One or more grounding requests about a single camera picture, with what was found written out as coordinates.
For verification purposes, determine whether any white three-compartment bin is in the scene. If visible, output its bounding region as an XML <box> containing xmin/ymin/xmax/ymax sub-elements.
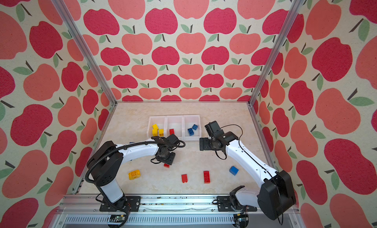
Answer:
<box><xmin>147</xmin><ymin>115</ymin><xmax>202</xmax><ymax>142</ymax></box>

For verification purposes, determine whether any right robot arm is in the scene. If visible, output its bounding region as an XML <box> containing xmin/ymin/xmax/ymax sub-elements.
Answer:
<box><xmin>199</xmin><ymin>121</ymin><xmax>296</xmax><ymax>220</ymax></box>

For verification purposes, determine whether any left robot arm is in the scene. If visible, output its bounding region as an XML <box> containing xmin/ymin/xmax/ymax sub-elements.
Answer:
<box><xmin>84</xmin><ymin>134</ymin><xmax>186</xmax><ymax>211</ymax></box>

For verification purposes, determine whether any red small lego bottom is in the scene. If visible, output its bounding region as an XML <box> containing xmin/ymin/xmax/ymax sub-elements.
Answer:
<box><xmin>181</xmin><ymin>174</ymin><xmax>188</xmax><ymax>183</ymax></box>

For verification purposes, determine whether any yellow double lego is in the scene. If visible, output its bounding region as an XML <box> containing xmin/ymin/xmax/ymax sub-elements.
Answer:
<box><xmin>128</xmin><ymin>170</ymin><xmax>141</xmax><ymax>180</ymax></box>

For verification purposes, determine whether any red long lego bottom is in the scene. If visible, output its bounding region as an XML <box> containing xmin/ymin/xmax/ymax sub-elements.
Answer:
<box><xmin>203</xmin><ymin>171</ymin><xmax>211</xmax><ymax>184</ymax></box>

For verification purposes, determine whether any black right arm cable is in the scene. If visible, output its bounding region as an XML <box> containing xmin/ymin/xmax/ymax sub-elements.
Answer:
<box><xmin>213</xmin><ymin>124</ymin><xmax>284</xmax><ymax>226</ymax></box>

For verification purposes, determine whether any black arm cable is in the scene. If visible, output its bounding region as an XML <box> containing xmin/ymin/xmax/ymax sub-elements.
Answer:
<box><xmin>84</xmin><ymin>139</ymin><xmax>186</xmax><ymax>228</ymax></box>
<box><xmin>213</xmin><ymin>124</ymin><xmax>284</xmax><ymax>226</ymax></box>

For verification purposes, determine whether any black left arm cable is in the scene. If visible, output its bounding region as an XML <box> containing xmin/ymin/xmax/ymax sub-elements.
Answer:
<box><xmin>84</xmin><ymin>139</ymin><xmax>186</xmax><ymax>228</ymax></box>

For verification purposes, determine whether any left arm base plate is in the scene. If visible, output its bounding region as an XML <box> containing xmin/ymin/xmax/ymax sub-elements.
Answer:
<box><xmin>99</xmin><ymin>196</ymin><xmax>141</xmax><ymax>212</ymax></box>

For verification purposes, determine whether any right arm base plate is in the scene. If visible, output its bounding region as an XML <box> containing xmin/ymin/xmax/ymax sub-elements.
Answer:
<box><xmin>212</xmin><ymin>196</ymin><xmax>258</xmax><ymax>213</ymax></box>

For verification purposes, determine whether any aluminium front rail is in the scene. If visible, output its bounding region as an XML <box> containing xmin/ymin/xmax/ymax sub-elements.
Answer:
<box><xmin>48</xmin><ymin>194</ymin><xmax>304</xmax><ymax>228</ymax></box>

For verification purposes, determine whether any right aluminium frame post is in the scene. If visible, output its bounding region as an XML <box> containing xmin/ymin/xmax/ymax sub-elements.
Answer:
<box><xmin>247</xmin><ymin>0</ymin><xmax>305</xmax><ymax>108</ymax></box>

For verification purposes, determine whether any aluminium frame post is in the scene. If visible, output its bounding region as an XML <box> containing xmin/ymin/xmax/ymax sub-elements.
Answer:
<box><xmin>51</xmin><ymin>0</ymin><xmax>117</xmax><ymax>106</ymax></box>
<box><xmin>247</xmin><ymin>0</ymin><xmax>305</xmax><ymax>108</ymax></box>

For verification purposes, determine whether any left aluminium frame post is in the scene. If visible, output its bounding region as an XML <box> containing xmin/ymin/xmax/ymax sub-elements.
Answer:
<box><xmin>51</xmin><ymin>0</ymin><xmax>117</xmax><ymax>106</ymax></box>

